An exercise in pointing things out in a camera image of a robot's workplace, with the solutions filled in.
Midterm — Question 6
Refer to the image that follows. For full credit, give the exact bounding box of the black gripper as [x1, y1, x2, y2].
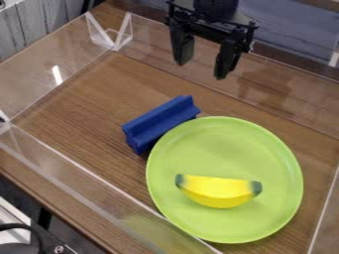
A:
[165, 0, 257, 80]

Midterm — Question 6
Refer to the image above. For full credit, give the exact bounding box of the black device with knob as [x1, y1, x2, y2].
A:
[0, 224, 78, 254]

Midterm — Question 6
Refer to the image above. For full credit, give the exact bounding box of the green round plate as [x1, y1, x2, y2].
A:
[145, 116, 304, 244]

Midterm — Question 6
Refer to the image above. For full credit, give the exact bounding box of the blue plastic block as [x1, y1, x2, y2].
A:
[121, 95, 201, 154]

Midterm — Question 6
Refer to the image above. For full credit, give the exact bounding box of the yellow toy banana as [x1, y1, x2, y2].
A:
[175, 174, 263, 208]

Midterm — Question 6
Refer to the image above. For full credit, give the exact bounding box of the black cable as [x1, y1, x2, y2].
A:
[0, 223, 45, 254]

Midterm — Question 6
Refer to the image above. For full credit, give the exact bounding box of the clear acrylic enclosure wall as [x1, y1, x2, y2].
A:
[0, 10, 339, 254]

